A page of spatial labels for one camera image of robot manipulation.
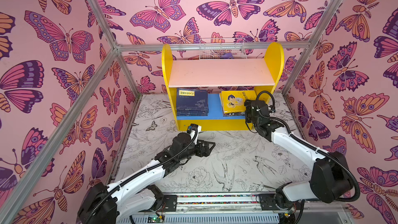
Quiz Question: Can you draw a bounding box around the yellow book with orange figure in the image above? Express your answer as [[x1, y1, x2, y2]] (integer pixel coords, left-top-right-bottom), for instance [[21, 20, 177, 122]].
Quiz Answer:
[[223, 112, 245, 117]]

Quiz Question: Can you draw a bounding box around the yellow shelf with blue board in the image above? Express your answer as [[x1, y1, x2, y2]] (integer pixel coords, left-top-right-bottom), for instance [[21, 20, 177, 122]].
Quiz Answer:
[[162, 43, 285, 131]]

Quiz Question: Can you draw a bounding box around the yellow book with cartoon face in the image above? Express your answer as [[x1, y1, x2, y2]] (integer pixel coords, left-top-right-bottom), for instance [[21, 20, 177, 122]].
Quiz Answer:
[[220, 90, 257, 115]]

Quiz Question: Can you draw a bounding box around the black wolf cover book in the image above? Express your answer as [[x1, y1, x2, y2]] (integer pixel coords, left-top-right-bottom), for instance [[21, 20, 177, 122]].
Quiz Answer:
[[223, 115, 245, 118]]

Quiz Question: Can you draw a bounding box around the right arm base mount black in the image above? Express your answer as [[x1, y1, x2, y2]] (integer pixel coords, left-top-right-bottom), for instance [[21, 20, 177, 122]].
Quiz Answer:
[[256, 192, 304, 212]]

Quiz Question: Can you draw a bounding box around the blue book Mengxi Bitan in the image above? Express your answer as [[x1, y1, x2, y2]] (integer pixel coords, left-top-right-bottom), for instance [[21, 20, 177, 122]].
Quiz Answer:
[[177, 110, 208, 114]]

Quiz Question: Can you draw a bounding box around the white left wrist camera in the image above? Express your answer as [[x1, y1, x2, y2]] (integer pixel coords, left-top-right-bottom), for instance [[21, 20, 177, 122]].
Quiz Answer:
[[187, 123, 202, 145]]

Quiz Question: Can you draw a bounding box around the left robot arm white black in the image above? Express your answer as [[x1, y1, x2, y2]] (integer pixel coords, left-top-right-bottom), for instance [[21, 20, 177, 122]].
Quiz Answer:
[[76, 129, 216, 224]]

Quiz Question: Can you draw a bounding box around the green circuit board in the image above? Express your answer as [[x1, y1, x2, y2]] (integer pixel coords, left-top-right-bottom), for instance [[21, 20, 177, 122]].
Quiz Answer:
[[147, 215, 164, 224]]

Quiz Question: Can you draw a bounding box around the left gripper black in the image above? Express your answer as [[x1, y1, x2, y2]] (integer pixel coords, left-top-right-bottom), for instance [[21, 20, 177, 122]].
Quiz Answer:
[[176, 138, 215, 164]]

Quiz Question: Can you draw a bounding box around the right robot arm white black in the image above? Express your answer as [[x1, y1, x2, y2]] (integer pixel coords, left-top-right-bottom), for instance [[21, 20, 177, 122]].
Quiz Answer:
[[244, 100, 361, 205]]

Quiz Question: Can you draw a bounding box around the aluminium rail front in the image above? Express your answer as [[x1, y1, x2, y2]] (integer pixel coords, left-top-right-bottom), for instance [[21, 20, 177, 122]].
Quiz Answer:
[[86, 192, 346, 215]]

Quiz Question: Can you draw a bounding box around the blue book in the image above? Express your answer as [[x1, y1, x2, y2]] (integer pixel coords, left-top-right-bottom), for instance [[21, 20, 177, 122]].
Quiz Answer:
[[177, 107, 208, 112], [176, 88, 208, 108]]

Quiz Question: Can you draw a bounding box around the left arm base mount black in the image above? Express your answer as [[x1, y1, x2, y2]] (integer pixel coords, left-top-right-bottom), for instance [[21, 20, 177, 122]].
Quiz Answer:
[[148, 195, 178, 212]]

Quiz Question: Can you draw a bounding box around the blue book Sunzi Bingfa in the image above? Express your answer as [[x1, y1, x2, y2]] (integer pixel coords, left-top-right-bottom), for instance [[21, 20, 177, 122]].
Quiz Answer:
[[177, 113, 208, 117]]

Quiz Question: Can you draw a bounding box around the clear wire basket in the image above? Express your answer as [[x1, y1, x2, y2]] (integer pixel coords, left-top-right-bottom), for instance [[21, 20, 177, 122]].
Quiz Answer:
[[198, 37, 247, 60]]

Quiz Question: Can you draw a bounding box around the blue book Yijing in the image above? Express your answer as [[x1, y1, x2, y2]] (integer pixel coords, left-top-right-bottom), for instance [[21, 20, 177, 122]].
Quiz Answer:
[[177, 112, 208, 116]]

